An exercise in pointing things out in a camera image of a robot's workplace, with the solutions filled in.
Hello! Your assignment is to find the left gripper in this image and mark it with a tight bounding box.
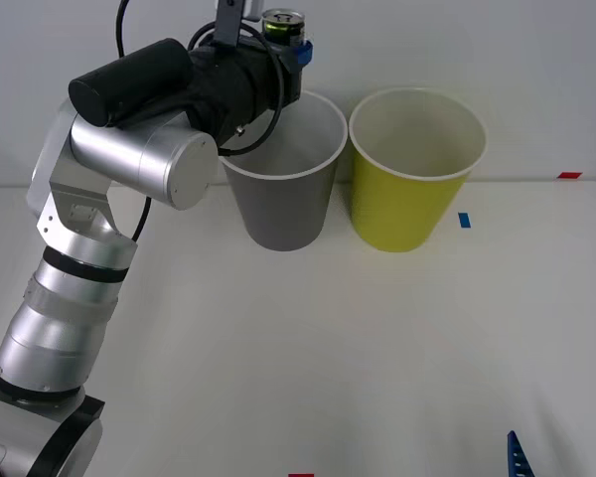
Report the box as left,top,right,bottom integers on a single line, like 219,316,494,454
185,41,314,148

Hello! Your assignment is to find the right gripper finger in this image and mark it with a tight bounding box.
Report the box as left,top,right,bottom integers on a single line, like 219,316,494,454
507,430,533,477

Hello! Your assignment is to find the black drink can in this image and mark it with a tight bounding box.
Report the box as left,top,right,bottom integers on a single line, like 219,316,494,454
262,8,307,50

